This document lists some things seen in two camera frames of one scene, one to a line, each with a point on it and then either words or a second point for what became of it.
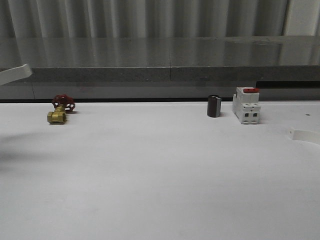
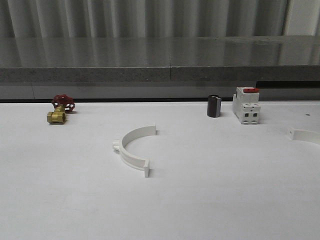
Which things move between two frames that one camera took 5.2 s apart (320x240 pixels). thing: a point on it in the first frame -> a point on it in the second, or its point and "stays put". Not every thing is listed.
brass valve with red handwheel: (62, 104) stays put
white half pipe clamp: (15, 74) -> (130, 135)
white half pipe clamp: (303, 135) stays put
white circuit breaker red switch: (245, 105) stays put
